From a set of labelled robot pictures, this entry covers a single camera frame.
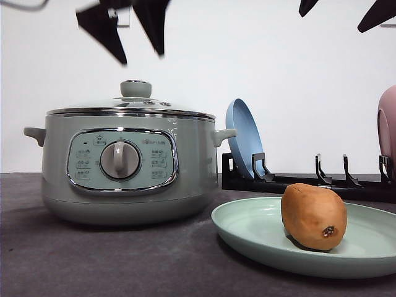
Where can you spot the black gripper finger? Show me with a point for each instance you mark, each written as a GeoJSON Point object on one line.
{"type": "Point", "coordinates": [151, 14]}
{"type": "Point", "coordinates": [306, 6]}
{"type": "Point", "coordinates": [99, 22]}
{"type": "Point", "coordinates": [379, 12]}

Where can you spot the glass steamer lid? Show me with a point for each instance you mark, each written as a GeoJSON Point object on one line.
{"type": "Point", "coordinates": [135, 100]}

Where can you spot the brown potato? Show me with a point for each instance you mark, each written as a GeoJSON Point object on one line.
{"type": "Point", "coordinates": [314, 217]}

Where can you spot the green plate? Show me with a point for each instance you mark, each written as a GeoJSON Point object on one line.
{"type": "Point", "coordinates": [254, 230]}

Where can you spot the pink plate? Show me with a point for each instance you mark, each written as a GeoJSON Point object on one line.
{"type": "Point", "coordinates": [386, 127]}

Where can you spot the blue plate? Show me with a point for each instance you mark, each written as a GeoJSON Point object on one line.
{"type": "Point", "coordinates": [248, 140]}

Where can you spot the green electric steamer pot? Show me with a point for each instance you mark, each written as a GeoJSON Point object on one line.
{"type": "Point", "coordinates": [129, 168]}

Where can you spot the black dish rack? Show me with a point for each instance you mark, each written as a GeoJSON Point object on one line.
{"type": "Point", "coordinates": [236, 178]}

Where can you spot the grey table cloth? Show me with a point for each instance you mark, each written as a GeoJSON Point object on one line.
{"type": "Point", "coordinates": [45, 255]}

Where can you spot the white wall socket left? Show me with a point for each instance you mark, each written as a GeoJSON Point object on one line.
{"type": "Point", "coordinates": [124, 17]}

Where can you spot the black cable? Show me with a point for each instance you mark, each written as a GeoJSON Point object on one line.
{"type": "Point", "coordinates": [26, 8]}

